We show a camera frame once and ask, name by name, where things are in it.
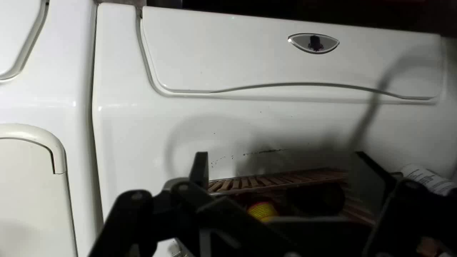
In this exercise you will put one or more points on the cream washing machine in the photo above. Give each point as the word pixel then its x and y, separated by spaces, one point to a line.
pixel 29 190

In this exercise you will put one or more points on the yellow capped clear sauce bottle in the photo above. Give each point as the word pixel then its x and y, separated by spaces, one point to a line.
pixel 261 212

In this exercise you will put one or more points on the white spray bottle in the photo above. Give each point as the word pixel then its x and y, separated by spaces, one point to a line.
pixel 428 179

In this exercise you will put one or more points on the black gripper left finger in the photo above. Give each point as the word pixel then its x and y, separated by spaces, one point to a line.
pixel 137 219

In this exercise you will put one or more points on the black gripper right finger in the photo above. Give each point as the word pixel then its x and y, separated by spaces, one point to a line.
pixel 414 219

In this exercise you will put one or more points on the white washing machine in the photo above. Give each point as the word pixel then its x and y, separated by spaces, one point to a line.
pixel 237 119

